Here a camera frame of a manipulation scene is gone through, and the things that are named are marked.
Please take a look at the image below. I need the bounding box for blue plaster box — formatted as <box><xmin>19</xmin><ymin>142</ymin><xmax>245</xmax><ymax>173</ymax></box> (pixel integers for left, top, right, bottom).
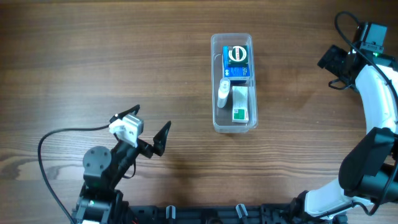
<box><xmin>223</xmin><ymin>45</ymin><xmax>250</xmax><ymax>78</ymax></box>

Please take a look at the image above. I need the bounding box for white lotion bottle clear cap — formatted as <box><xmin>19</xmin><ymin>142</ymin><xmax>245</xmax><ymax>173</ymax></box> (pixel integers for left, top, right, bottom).
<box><xmin>217</xmin><ymin>78</ymin><xmax>231</xmax><ymax>108</ymax></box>

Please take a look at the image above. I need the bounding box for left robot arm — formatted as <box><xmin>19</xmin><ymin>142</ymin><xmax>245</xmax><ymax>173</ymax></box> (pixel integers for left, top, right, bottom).
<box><xmin>72</xmin><ymin>105</ymin><xmax>172</xmax><ymax>224</ymax></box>

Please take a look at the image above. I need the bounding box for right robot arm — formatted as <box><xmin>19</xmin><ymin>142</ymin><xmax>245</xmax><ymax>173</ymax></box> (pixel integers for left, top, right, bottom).
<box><xmin>287</xmin><ymin>45</ymin><xmax>397</xmax><ymax>223</ymax></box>

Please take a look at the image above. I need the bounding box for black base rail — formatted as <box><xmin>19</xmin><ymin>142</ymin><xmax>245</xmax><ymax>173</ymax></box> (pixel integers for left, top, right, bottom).
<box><xmin>130</xmin><ymin>204</ymin><xmax>290</xmax><ymax>224</ymax></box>

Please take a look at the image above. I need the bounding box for clear plastic container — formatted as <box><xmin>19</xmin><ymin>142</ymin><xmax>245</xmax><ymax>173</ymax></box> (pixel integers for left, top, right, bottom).
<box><xmin>211</xmin><ymin>33</ymin><xmax>258</xmax><ymax>133</ymax></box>

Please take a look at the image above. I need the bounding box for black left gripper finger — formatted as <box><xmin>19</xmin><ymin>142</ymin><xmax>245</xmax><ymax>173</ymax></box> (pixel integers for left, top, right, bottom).
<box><xmin>153</xmin><ymin>121</ymin><xmax>172</xmax><ymax>157</ymax></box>
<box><xmin>109</xmin><ymin>105</ymin><xmax>140</xmax><ymax>122</ymax></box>

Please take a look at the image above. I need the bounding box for green Zam-Buk box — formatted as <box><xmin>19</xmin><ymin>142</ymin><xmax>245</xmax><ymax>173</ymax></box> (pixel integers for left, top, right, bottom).
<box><xmin>227</xmin><ymin>45</ymin><xmax>248</xmax><ymax>67</ymax></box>

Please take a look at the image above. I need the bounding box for white green medicine box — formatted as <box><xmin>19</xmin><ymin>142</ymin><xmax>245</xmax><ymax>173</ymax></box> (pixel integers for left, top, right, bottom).
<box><xmin>232</xmin><ymin>86</ymin><xmax>249</xmax><ymax>123</ymax></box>

